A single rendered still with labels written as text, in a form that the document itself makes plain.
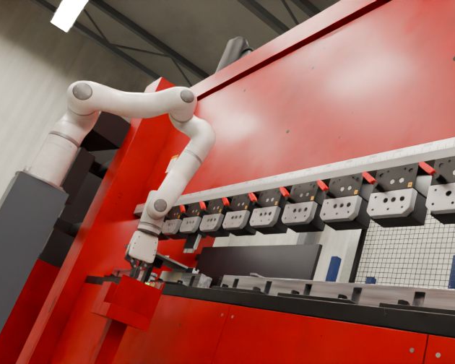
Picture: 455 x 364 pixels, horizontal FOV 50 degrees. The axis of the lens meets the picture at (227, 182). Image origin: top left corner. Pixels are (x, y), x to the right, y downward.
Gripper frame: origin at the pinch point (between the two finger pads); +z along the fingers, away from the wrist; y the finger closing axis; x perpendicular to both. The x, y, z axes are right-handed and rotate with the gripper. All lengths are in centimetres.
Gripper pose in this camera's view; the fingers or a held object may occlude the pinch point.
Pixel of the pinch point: (134, 274)
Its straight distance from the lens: 181.2
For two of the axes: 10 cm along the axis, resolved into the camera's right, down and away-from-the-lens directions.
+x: 5.0, -1.6, -8.5
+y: -8.3, -3.7, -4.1
